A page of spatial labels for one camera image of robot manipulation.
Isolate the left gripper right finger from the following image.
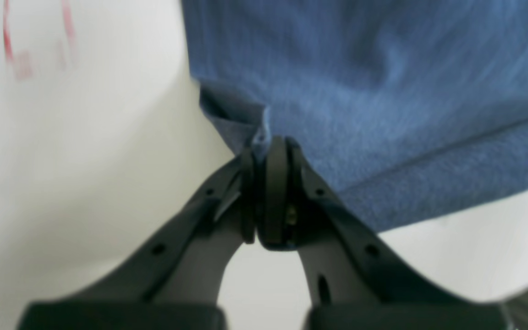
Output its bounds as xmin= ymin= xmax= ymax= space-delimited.
xmin=257 ymin=137 xmax=514 ymax=330

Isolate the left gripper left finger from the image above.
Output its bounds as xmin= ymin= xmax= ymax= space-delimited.
xmin=19 ymin=148 xmax=255 ymax=330

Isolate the dark blue t-shirt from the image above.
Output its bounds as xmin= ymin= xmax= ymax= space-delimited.
xmin=181 ymin=0 xmax=528 ymax=231

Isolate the red tape rectangle marking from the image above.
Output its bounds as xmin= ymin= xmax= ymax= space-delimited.
xmin=2 ymin=0 xmax=79 ymax=82

